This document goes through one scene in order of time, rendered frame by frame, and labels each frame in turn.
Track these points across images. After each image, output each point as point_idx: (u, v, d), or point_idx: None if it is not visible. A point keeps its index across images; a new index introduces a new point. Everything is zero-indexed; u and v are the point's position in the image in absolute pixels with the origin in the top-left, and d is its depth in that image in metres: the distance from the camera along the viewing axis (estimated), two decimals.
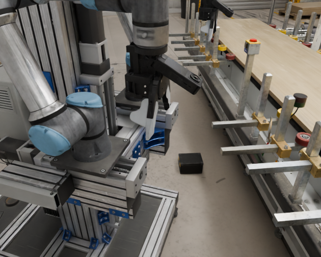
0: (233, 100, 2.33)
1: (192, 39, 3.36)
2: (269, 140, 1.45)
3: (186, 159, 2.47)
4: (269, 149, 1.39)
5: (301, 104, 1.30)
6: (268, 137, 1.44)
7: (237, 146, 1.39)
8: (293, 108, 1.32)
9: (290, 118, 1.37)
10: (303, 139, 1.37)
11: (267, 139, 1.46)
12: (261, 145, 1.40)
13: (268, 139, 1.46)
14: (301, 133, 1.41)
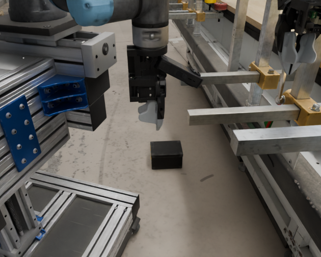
0: None
1: None
2: (282, 100, 0.77)
3: (160, 149, 1.79)
4: (283, 113, 0.71)
5: None
6: (279, 93, 0.76)
7: (219, 108, 0.71)
8: None
9: None
10: None
11: (278, 99, 0.78)
12: (266, 106, 0.72)
13: (278, 98, 0.78)
14: None
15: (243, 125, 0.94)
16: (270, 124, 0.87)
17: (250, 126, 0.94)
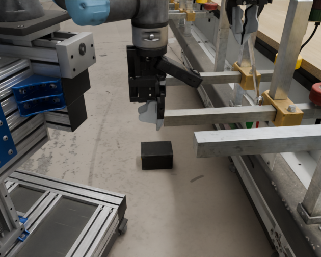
0: None
1: None
2: (260, 98, 0.77)
3: (150, 150, 1.78)
4: (259, 114, 0.70)
5: None
6: (256, 90, 0.76)
7: (195, 109, 0.71)
8: (307, 24, 0.63)
9: (300, 50, 0.68)
10: None
11: (256, 98, 0.77)
12: (242, 107, 0.71)
13: (257, 97, 0.77)
14: None
15: (225, 126, 0.93)
16: (251, 125, 0.86)
17: (232, 127, 0.93)
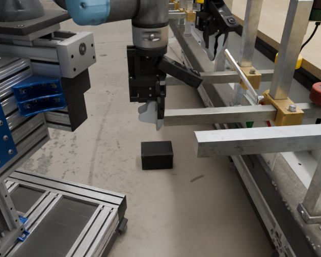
0: None
1: None
2: (259, 95, 0.78)
3: (150, 150, 1.78)
4: (259, 114, 0.70)
5: None
6: (251, 91, 0.79)
7: (195, 108, 0.70)
8: (308, 24, 0.63)
9: (301, 50, 0.68)
10: None
11: (256, 97, 0.78)
12: (243, 106, 0.71)
13: (256, 97, 0.78)
14: None
15: (225, 126, 0.93)
16: (251, 125, 0.86)
17: (233, 127, 0.93)
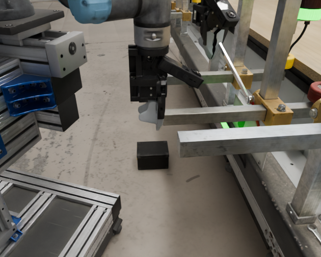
0: None
1: None
2: (250, 95, 0.77)
3: (146, 150, 1.78)
4: (258, 113, 0.70)
5: (314, 11, 0.60)
6: (243, 90, 0.78)
7: (194, 108, 0.70)
8: (296, 23, 0.63)
9: (290, 50, 0.68)
10: None
11: (246, 97, 0.77)
12: (242, 106, 0.71)
13: (246, 97, 0.78)
14: (320, 82, 0.72)
15: (218, 126, 0.93)
16: (243, 125, 0.85)
17: (224, 127, 0.92)
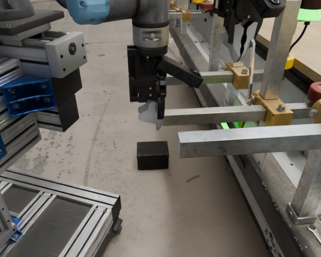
0: None
1: None
2: (251, 100, 0.76)
3: (146, 150, 1.78)
4: (258, 114, 0.70)
5: (314, 12, 0.60)
6: (248, 93, 0.75)
7: (194, 108, 0.70)
8: (296, 23, 0.63)
9: (290, 50, 0.68)
10: None
11: (247, 99, 0.77)
12: (242, 106, 0.71)
13: (248, 98, 0.77)
14: (320, 83, 0.72)
15: (218, 126, 0.93)
16: (243, 125, 0.85)
17: (224, 127, 0.92)
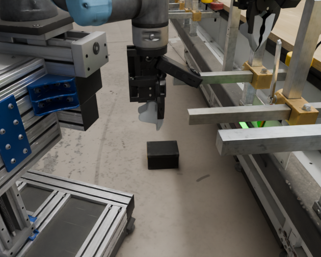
0: None
1: None
2: (274, 99, 0.77)
3: (156, 149, 1.79)
4: (283, 113, 0.71)
5: None
6: (271, 92, 0.76)
7: (219, 107, 0.71)
8: None
9: (315, 50, 0.68)
10: None
11: (270, 98, 0.77)
12: (266, 105, 0.72)
13: (270, 98, 0.77)
14: None
15: (237, 125, 0.94)
16: (263, 124, 0.86)
17: (243, 126, 0.93)
